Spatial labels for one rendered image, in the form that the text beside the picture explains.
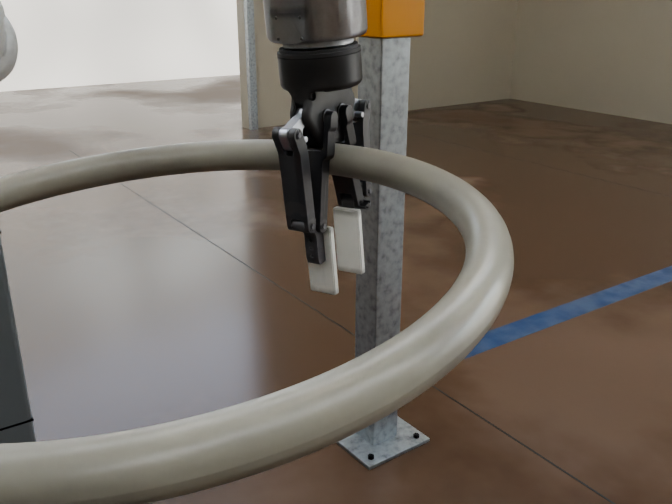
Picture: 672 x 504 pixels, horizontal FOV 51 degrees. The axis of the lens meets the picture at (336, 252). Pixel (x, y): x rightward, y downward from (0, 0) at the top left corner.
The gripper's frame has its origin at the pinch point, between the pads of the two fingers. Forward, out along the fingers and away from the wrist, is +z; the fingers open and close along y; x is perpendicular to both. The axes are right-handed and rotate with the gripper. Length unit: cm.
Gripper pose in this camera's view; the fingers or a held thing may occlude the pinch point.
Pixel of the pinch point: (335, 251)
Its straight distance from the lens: 71.0
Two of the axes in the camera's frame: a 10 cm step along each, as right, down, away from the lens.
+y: -5.3, 3.7, -7.6
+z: 0.8, 9.2, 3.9
